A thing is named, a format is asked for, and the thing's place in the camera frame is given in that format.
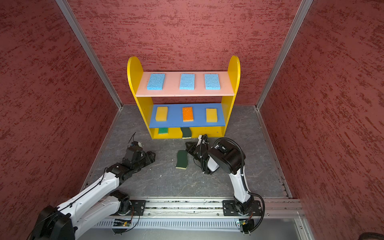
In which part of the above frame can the dark green wavy sponge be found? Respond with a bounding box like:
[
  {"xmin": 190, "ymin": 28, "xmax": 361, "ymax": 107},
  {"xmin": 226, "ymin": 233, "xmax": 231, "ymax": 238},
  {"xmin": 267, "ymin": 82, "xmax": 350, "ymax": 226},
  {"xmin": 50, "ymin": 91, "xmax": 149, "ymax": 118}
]
[
  {"xmin": 181, "ymin": 128, "xmax": 192, "ymax": 139},
  {"xmin": 175, "ymin": 150, "xmax": 188, "ymax": 170}
]

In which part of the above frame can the yellow sponge back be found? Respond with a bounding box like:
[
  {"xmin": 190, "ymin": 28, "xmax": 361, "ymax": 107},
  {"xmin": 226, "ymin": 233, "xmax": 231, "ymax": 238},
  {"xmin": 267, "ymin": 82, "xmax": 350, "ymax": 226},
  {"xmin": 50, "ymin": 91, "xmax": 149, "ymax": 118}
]
[{"xmin": 206, "ymin": 108, "xmax": 218, "ymax": 123}]

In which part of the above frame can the yellow sponge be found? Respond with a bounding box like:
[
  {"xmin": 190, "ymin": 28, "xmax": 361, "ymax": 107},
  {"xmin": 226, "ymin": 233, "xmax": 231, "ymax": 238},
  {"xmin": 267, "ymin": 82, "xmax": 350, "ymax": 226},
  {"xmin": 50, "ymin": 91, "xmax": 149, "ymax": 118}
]
[
  {"xmin": 155, "ymin": 106, "xmax": 168, "ymax": 122},
  {"xmin": 206, "ymin": 108, "xmax": 218, "ymax": 123}
]

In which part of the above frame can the bright green sponge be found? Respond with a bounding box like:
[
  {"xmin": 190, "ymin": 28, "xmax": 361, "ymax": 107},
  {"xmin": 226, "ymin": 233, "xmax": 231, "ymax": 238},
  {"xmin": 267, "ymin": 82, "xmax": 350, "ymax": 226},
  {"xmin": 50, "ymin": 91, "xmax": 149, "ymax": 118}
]
[{"xmin": 158, "ymin": 128, "xmax": 168, "ymax": 135}]

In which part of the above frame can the orange sponge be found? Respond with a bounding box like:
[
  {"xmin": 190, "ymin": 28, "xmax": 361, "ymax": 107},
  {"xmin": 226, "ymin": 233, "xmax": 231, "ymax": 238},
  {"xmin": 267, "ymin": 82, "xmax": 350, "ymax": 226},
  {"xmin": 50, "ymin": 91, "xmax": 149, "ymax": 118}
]
[{"xmin": 182, "ymin": 107, "xmax": 194, "ymax": 122}]

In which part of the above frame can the yellow sponge front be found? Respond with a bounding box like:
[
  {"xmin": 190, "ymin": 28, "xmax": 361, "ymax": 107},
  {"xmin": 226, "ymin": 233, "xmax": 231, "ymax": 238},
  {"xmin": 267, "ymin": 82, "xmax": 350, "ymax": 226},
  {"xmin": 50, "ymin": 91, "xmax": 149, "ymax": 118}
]
[{"xmin": 155, "ymin": 106, "xmax": 168, "ymax": 122}]

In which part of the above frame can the blue sponge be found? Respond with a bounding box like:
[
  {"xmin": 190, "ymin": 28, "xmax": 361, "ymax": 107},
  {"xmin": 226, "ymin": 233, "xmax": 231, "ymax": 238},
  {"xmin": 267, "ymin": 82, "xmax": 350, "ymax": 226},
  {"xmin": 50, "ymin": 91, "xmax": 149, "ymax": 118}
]
[
  {"xmin": 147, "ymin": 74, "xmax": 166, "ymax": 91},
  {"xmin": 204, "ymin": 74, "xmax": 221, "ymax": 90},
  {"xmin": 179, "ymin": 74, "xmax": 195, "ymax": 90}
]

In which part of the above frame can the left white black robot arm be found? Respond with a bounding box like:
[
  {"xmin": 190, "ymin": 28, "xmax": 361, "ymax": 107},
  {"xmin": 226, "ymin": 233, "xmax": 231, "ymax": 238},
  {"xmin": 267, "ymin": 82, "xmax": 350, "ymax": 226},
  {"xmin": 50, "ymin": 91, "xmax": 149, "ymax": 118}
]
[{"xmin": 28, "ymin": 142, "xmax": 156, "ymax": 240}]

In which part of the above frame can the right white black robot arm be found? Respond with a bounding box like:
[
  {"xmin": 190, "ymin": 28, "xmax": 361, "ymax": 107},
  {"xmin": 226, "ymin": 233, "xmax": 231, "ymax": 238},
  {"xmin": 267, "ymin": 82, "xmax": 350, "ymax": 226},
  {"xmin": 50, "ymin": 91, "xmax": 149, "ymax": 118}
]
[{"xmin": 186, "ymin": 135, "xmax": 255, "ymax": 216}]

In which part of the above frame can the yellow shelf with coloured boards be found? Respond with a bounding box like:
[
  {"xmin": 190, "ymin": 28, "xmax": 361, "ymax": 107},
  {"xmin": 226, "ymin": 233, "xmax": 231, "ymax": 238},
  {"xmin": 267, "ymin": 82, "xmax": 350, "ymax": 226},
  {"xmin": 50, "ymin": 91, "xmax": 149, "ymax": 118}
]
[{"xmin": 127, "ymin": 56, "xmax": 241, "ymax": 140}]

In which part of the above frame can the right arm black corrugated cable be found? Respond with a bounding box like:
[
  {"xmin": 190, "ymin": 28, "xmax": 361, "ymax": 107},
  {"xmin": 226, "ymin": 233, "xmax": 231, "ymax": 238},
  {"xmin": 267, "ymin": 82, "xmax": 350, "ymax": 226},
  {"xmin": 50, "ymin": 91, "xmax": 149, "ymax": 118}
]
[{"xmin": 197, "ymin": 134, "xmax": 266, "ymax": 235}]

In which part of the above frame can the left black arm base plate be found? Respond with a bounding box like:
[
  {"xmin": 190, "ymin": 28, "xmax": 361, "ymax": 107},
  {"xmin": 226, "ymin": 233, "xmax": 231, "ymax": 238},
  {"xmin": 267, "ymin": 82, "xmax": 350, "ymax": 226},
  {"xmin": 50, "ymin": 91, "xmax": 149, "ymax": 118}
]
[{"xmin": 117, "ymin": 200, "xmax": 147, "ymax": 217}]

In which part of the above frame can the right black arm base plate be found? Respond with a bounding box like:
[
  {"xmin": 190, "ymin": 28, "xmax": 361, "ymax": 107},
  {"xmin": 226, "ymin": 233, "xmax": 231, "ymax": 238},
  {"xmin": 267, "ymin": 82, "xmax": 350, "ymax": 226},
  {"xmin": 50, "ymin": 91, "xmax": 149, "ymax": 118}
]
[{"xmin": 222, "ymin": 200, "xmax": 263, "ymax": 217}]

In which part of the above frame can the aluminium rail frame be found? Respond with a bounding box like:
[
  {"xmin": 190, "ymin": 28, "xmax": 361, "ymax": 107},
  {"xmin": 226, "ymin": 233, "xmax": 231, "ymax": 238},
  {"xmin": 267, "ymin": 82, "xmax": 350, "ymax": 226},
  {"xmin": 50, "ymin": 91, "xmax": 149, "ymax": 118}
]
[{"xmin": 93, "ymin": 198, "xmax": 314, "ymax": 240}]

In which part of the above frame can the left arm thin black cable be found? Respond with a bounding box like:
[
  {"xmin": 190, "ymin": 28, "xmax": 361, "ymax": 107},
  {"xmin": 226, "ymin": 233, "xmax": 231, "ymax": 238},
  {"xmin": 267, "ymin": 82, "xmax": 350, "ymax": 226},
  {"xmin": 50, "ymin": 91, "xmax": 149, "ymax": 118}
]
[{"xmin": 25, "ymin": 131, "xmax": 137, "ymax": 240}]

